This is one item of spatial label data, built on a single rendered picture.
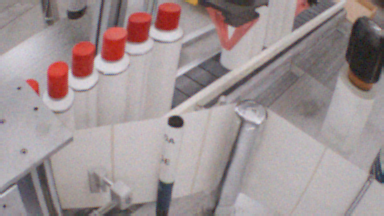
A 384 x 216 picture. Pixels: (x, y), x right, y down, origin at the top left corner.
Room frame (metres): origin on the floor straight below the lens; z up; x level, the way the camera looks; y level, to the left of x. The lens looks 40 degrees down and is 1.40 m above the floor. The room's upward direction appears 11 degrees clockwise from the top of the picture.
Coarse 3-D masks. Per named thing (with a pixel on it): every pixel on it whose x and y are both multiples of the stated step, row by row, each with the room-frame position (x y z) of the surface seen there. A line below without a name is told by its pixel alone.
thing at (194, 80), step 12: (324, 0) 1.30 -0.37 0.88; (300, 12) 1.11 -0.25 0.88; (312, 12) 1.14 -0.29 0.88; (336, 12) 1.23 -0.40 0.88; (300, 24) 1.03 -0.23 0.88; (264, 48) 0.85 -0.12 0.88; (288, 48) 0.88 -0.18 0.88; (204, 60) 0.75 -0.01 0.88; (216, 60) 0.76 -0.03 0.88; (192, 72) 0.71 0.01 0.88; (204, 72) 0.71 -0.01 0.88; (216, 72) 0.72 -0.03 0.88; (228, 72) 0.73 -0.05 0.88; (252, 72) 0.75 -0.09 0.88; (180, 84) 0.67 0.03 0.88; (192, 84) 0.68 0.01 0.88; (204, 84) 0.68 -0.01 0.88; (240, 84) 0.70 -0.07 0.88; (180, 96) 0.64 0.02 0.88; (216, 96) 0.66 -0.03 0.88
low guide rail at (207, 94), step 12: (324, 12) 1.10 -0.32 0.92; (312, 24) 0.99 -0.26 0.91; (288, 36) 0.87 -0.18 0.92; (300, 36) 0.92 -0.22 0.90; (276, 48) 0.80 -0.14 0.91; (252, 60) 0.73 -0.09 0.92; (264, 60) 0.76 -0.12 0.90; (240, 72) 0.69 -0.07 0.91; (216, 84) 0.64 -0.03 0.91; (228, 84) 0.66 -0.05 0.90; (192, 96) 0.60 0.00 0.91; (204, 96) 0.61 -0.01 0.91; (180, 108) 0.57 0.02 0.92; (192, 108) 0.59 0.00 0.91
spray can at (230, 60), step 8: (232, 32) 0.74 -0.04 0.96; (248, 32) 0.73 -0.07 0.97; (240, 40) 0.73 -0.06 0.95; (248, 40) 0.74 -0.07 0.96; (232, 48) 0.73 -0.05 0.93; (240, 48) 0.73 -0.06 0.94; (248, 48) 0.74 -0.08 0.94; (224, 56) 0.74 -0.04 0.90; (232, 56) 0.73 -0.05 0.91; (240, 56) 0.73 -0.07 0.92; (248, 56) 0.74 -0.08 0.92; (224, 64) 0.74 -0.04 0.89; (232, 64) 0.73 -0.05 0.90; (240, 64) 0.73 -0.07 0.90
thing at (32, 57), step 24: (168, 0) 1.08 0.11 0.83; (72, 24) 0.91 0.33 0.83; (192, 24) 0.96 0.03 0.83; (24, 48) 0.78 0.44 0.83; (48, 48) 0.79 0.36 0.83; (72, 48) 0.80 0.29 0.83; (192, 48) 0.86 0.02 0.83; (216, 48) 0.88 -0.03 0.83; (336, 48) 1.05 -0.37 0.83; (0, 72) 0.67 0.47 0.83; (24, 72) 0.69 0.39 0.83; (288, 72) 0.85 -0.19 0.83; (312, 72) 0.88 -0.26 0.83; (336, 72) 0.92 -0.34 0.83; (264, 96) 0.75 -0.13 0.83
